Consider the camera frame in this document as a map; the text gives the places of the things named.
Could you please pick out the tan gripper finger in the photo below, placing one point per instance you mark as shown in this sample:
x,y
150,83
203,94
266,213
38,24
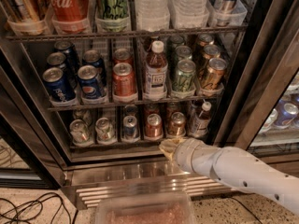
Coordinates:
x,y
169,146

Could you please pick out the red coke can front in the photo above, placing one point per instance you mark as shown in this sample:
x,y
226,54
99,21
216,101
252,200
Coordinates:
x,y
153,126

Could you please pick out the red coke can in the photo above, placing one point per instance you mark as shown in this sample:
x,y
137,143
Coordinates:
x,y
153,126
151,109

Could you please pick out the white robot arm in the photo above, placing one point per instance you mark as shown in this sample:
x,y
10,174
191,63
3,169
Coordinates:
x,y
234,168

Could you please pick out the orange soda can bottom shelf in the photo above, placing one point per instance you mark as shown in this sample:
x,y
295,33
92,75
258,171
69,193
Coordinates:
x,y
176,125

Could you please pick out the tea bottle bottom shelf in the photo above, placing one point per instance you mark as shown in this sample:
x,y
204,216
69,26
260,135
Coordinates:
x,y
200,120

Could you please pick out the red coke can behind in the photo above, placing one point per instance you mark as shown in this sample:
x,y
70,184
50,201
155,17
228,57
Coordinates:
x,y
151,109

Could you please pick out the blue can bottom shelf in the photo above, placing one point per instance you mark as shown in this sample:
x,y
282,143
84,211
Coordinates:
x,y
130,127

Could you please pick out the silver can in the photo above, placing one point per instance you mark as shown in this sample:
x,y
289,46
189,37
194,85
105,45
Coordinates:
x,y
104,129
79,131

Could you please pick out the green can front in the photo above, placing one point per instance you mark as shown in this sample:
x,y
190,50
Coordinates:
x,y
183,77

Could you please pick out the red can middle shelf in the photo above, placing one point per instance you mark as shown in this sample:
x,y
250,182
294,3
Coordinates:
x,y
123,79

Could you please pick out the gold can front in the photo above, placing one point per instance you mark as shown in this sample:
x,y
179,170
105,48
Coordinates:
x,y
213,73

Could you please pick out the silver can bottom left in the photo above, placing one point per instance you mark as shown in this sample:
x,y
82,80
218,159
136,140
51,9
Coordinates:
x,y
79,131

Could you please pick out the green can middle row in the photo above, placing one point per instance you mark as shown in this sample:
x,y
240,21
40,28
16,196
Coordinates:
x,y
182,52

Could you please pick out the front right pepsi can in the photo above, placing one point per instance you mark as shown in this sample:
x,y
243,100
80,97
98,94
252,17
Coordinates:
x,y
90,82

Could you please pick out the pepsi can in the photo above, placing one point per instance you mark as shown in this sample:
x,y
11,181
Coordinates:
x,y
59,60
57,85
94,58
90,82

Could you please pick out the fridge glass door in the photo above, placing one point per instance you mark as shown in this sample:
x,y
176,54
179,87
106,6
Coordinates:
x,y
265,62

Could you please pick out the rear red can middle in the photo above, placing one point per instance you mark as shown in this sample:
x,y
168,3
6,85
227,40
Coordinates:
x,y
123,56

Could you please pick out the gold can middle row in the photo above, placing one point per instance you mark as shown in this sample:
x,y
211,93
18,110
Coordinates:
x,y
208,52

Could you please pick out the rear right pepsi can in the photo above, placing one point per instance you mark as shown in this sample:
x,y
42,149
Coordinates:
x,y
94,58

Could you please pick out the blue can behind door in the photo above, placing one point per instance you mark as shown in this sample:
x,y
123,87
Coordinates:
x,y
287,112

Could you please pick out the front left pepsi can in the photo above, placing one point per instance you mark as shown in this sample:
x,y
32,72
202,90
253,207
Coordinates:
x,y
57,85

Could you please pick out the rear left pepsi can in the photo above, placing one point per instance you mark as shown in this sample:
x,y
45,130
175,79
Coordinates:
x,y
59,60

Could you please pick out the slim can top right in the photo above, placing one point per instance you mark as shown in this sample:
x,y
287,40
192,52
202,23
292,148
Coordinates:
x,y
224,8

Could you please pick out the large coca cola can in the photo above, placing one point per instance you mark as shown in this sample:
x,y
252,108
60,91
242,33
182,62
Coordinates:
x,y
69,15

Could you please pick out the gold can top shelf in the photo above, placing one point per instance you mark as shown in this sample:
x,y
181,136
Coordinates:
x,y
26,17

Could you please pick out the clear plastic bin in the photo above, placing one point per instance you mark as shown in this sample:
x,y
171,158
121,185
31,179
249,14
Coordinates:
x,y
156,208

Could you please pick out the tea bottle white cap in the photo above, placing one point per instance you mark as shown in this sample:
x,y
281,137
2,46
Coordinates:
x,y
155,69

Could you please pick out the clear water bottle right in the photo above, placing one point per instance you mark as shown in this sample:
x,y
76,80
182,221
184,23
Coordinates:
x,y
188,13

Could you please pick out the clear water bottle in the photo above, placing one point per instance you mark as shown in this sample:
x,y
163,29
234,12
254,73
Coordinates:
x,y
188,13
152,15

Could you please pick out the clear water bottle left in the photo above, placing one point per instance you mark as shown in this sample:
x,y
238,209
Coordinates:
x,y
152,15

